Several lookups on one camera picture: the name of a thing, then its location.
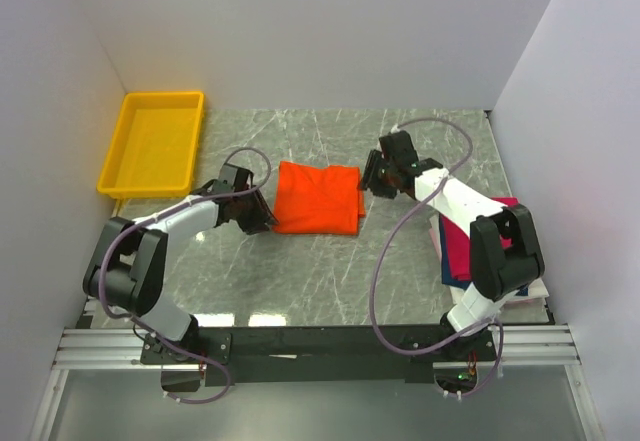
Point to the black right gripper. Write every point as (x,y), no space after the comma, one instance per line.
(369,178)

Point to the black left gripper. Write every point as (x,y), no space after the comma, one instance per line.
(261,216)

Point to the orange t shirt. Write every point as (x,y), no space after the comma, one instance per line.
(313,200)

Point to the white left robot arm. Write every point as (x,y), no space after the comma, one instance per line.
(127,269)

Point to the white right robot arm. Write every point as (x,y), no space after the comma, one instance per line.
(504,250)

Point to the pink folded t shirt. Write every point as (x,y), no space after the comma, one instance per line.
(434,234)

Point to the magenta folded t shirt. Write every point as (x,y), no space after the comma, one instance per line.
(457,246)

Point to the yellow plastic tray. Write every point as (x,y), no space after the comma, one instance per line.
(154,145)

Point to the navy blue folded t shirt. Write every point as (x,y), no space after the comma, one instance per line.
(448,279)

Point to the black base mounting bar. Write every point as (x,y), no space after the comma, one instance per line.
(251,370)

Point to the aluminium frame rail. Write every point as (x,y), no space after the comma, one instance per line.
(111,349)

